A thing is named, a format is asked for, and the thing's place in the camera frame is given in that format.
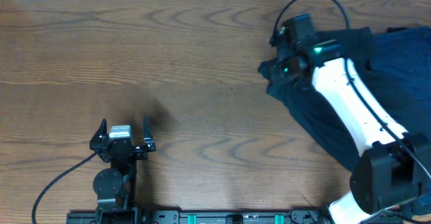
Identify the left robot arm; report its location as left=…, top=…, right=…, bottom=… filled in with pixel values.
left=90, top=117, right=156, bottom=223

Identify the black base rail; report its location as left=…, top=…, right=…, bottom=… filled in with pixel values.
left=66, top=210, right=331, bottom=224

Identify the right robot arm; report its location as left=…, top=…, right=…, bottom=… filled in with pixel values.
left=259, top=30, right=430, bottom=223

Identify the blue garment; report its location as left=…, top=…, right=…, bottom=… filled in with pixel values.
left=366, top=26, right=431, bottom=217

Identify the dark teal t-shirt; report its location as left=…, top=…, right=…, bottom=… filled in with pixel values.
left=267, top=28, right=424, bottom=171

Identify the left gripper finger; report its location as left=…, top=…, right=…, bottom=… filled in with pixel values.
left=143, top=116, right=154, bottom=147
left=92, top=118, right=107, bottom=143

